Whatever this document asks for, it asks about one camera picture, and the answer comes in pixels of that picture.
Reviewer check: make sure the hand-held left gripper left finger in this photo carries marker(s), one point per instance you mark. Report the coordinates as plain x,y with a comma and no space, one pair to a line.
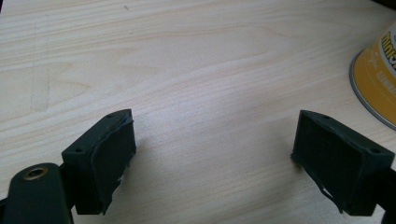
93,165

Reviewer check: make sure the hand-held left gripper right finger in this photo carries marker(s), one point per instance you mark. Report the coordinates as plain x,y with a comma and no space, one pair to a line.
336,155

